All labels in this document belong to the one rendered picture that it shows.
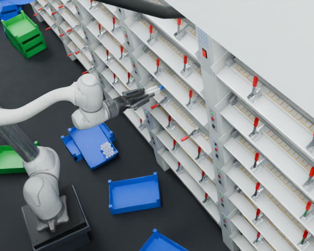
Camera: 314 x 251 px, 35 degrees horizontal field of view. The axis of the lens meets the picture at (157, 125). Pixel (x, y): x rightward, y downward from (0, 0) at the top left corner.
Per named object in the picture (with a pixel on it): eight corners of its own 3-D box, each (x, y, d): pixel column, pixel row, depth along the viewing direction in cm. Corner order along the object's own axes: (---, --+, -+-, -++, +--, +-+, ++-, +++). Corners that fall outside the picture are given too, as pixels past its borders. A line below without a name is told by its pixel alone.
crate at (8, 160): (-8, 174, 333) (-13, 167, 327) (0, 151, 346) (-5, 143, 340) (35, 172, 328) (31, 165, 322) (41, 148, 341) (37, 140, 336)
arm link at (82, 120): (109, 125, 233) (108, 106, 223) (79, 138, 228) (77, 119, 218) (99, 110, 239) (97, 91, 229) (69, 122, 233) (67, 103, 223)
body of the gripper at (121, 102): (118, 105, 229) (136, 98, 232) (110, 95, 234) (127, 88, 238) (119, 117, 234) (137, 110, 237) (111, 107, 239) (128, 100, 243)
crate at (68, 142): (76, 162, 328) (73, 155, 322) (64, 144, 341) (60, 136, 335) (115, 140, 336) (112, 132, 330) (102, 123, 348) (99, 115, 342)
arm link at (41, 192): (33, 222, 267) (15, 199, 251) (36, 195, 280) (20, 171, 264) (62, 217, 265) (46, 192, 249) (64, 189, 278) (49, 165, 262)
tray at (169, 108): (216, 163, 223) (208, 155, 216) (147, 91, 261) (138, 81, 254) (248, 132, 222) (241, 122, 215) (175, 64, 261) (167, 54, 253)
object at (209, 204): (224, 228, 264) (214, 220, 254) (163, 158, 303) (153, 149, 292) (251, 202, 264) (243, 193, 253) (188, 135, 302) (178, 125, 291)
